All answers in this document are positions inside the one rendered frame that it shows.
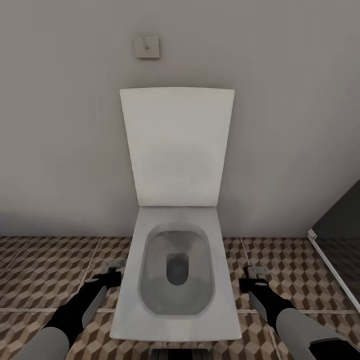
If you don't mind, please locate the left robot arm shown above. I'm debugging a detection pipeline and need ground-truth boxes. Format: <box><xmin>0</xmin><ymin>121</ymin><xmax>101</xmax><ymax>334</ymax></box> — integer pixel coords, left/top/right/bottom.
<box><xmin>10</xmin><ymin>259</ymin><xmax>126</xmax><ymax>360</ymax></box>

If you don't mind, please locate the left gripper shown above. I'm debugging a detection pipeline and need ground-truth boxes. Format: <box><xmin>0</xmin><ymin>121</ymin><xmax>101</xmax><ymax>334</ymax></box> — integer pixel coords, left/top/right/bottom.
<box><xmin>92</xmin><ymin>271</ymin><xmax>122</xmax><ymax>290</ymax></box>

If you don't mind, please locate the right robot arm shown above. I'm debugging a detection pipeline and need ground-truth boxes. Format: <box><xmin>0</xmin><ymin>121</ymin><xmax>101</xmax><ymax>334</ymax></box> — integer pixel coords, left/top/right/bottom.
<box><xmin>238</xmin><ymin>266</ymin><xmax>360</xmax><ymax>360</ymax></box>

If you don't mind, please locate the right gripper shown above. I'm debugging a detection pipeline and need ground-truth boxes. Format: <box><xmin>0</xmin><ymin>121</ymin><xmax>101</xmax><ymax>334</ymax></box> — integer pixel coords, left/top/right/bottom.
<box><xmin>238</xmin><ymin>277</ymin><xmax>267</xmax><ymax>294</ymax></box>

